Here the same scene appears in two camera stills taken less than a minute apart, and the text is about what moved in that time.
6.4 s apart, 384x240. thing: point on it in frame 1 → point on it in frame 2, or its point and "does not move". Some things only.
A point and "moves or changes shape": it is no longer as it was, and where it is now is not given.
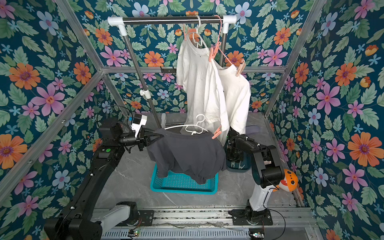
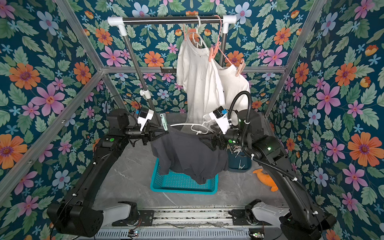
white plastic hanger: x=193 y=129 moves or changes shape
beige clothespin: x=241 y=68 does not move
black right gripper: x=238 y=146 → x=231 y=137
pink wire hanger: x=216 y=48 does not move
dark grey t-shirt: x=198 y=156 does not move
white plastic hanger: x=196 y=32 does not move
